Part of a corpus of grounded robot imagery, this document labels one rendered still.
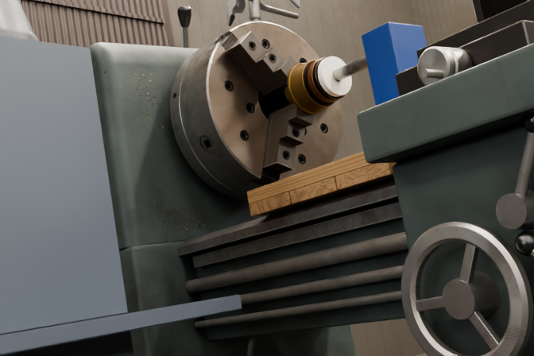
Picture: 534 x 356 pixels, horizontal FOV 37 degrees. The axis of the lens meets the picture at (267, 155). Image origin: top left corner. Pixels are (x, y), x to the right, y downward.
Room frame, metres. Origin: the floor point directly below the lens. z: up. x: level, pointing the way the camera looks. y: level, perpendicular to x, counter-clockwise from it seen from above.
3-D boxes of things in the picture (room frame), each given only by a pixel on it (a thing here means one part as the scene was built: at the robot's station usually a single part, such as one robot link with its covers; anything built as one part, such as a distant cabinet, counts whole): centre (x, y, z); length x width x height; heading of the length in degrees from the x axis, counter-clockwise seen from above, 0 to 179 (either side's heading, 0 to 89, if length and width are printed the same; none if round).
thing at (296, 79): (1.37, -0.10, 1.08); 0.09 x 0.09 x 0.09; 40
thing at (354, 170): (1.26, -0.19, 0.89); 0.36 x 0.30 x 0.04; 130
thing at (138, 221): (1.77, 0.27, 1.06); 0.59 x 0.48 x 0.39; 40
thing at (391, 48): (1.22, -0.23, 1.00); 0.08 x 0.06 x 0.23; 130
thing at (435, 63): (0.84, -0.20, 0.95); 0.07 x 0.04 x 0.04; 130
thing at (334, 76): (1.28, -0.17, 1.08); 0.13 x 0.07 x 0.07; 40
